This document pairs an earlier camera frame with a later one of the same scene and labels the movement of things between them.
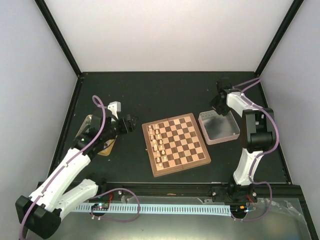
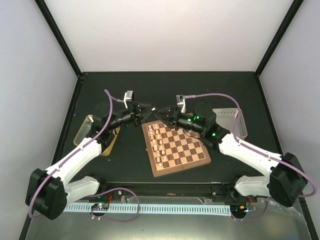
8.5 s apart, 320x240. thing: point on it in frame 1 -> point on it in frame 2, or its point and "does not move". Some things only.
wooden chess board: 174,144 does not move
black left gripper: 131,126 -> 138,117
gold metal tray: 108,144 does not move
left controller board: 103,205 does not move
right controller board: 238,209 does not move
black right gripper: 212,103 -> 174,113
